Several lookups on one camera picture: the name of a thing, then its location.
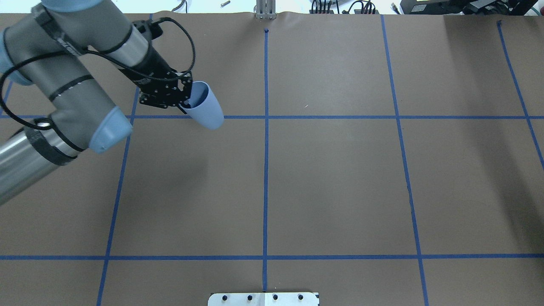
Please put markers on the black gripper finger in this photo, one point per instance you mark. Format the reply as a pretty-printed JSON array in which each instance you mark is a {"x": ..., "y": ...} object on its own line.
[{"x": 184, "y": 106}]

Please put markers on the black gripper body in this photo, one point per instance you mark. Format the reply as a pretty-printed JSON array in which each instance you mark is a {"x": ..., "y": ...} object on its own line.
[{"x": 149, "y": 65}]

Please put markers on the light blue plastic cup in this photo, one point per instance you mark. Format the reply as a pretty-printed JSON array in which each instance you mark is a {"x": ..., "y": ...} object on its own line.
[{"x": 206, "y": 109}]

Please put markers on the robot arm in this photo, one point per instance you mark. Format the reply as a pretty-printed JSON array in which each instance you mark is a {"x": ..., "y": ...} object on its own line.
[{"x": 43, "y": 49}]

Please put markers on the aluminium frame post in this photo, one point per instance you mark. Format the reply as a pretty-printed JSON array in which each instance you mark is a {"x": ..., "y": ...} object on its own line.
[{"x": 265, "y": 10}]

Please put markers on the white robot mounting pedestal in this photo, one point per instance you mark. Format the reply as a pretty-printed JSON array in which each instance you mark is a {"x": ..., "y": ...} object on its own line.
[{"x": 265, "y": 299}]

